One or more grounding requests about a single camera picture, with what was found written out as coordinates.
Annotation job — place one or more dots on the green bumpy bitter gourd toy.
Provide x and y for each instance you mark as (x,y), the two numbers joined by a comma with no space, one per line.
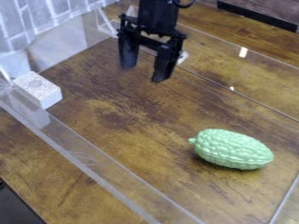
(230,149)

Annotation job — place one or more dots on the clear acrylic tray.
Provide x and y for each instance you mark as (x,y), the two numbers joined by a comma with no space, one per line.
(105,158)

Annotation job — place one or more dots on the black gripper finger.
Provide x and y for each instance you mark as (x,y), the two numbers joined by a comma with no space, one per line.
(129,50)
(165,62)

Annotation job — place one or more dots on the white speckled rectangular block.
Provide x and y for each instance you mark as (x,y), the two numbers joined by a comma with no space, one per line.
(38,89)

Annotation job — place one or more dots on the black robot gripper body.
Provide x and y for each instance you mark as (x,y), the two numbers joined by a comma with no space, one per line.
(154,25)

